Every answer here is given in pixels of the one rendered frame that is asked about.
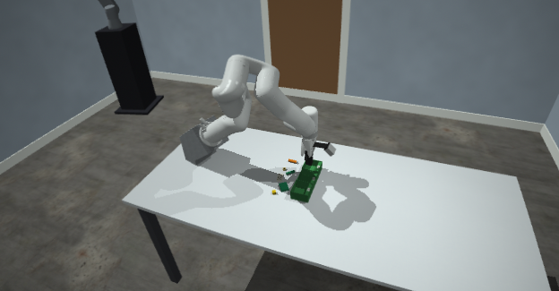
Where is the green rack of bins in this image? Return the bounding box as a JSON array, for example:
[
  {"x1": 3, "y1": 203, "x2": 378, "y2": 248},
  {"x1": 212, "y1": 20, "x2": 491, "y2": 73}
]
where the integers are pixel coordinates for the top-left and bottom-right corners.
[{"x1": 290, "y1": 159, "x2": 323, "y2": 203}]

